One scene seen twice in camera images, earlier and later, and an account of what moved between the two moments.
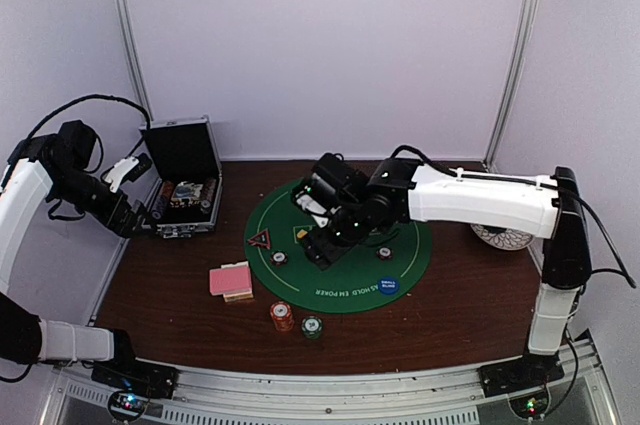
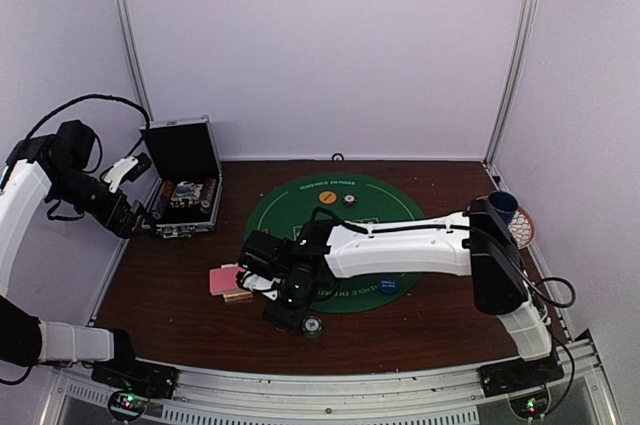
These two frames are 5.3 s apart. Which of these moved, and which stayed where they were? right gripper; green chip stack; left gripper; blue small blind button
Moved: right gripper
Stayed: green chip stack; left gripper; blue small blind button
